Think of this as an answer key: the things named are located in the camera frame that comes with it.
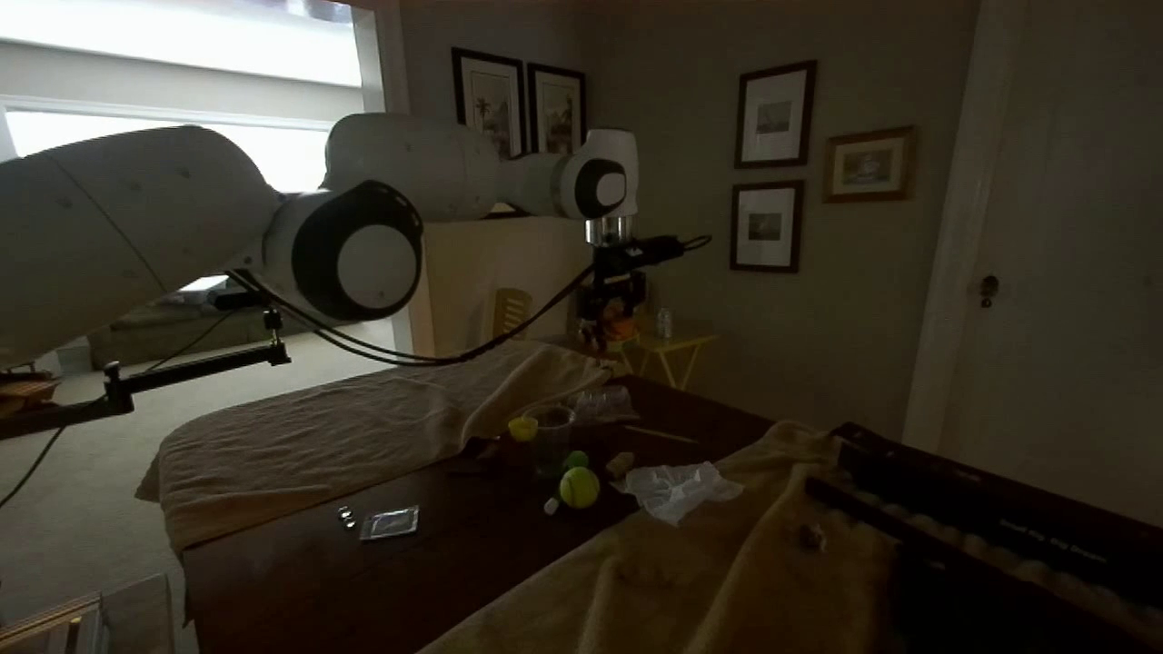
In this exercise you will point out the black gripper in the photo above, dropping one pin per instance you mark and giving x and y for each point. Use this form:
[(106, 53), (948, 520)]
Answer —
[(616, 291)]

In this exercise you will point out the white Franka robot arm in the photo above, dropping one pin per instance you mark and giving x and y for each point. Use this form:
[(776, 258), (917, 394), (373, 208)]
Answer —
[(120, 230)]

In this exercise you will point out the small green toy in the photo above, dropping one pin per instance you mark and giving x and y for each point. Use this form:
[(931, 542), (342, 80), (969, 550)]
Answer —
[(577, 459)]

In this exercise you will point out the yellow folding stand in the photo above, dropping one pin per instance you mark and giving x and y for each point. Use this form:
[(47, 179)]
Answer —
[(676, 350)]

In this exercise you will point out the crinkled clear wrapper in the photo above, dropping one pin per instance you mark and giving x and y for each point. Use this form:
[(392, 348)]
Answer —
[(604, 403)]

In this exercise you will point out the wooden chair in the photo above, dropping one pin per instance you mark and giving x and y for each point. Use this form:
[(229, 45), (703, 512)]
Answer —
[(509, 313)]

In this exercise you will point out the small clear cup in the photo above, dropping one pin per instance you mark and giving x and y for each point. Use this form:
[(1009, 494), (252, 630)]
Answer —
[(556, 424)]

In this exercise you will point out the thin wooden stick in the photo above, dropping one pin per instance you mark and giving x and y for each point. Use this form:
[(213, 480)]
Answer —
[(664, 431)]

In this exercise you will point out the small beige ball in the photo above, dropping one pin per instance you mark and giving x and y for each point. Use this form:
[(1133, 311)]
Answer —
[(623, 462)]

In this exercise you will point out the small yellow ball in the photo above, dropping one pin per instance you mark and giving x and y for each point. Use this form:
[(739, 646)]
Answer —
[(521, 428)]

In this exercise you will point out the yellow-green tennis ball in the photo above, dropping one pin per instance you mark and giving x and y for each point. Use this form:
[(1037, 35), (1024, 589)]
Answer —
[(579, 489)]

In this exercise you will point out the clear plastic bag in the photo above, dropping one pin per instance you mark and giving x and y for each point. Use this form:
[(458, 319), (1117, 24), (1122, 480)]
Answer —
[(686, 491)]

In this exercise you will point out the white card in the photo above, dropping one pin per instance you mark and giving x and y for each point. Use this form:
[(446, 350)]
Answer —
[(392, 523)]

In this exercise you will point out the beige wrinkled cloth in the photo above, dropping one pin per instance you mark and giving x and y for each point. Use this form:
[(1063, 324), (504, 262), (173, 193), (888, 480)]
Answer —
[(314, 436)]

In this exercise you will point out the small metal bead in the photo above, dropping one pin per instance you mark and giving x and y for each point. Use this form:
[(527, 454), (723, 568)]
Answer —
[(345, 512), (349, 523)]

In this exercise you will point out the large bright window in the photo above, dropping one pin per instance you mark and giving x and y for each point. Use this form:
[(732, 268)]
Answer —
[(291, 147)]

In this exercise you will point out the dark door knob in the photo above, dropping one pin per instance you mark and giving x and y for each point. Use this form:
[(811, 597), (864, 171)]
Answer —
[(991, 288)]

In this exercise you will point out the black long box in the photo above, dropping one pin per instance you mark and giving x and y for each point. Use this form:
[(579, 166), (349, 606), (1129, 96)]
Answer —
[(994, 532)]

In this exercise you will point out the white door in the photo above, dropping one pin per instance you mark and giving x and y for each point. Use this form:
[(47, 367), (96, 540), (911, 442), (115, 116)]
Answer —
[(1068, 240)]

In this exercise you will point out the small black picture frame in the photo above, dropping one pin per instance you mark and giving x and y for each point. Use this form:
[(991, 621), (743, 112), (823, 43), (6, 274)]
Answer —
[(776, 114), (763, 228)]

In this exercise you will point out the tall black picture frame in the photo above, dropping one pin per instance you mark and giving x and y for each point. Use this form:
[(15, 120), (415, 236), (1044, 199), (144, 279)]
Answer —
[(490, 84), (556, 104)]

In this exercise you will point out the wooden picture frame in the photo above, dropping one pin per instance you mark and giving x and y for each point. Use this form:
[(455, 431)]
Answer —
[(871, 166)]

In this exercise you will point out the black camera stand boom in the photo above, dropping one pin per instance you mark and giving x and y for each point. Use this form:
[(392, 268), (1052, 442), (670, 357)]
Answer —
[(183, 367)]

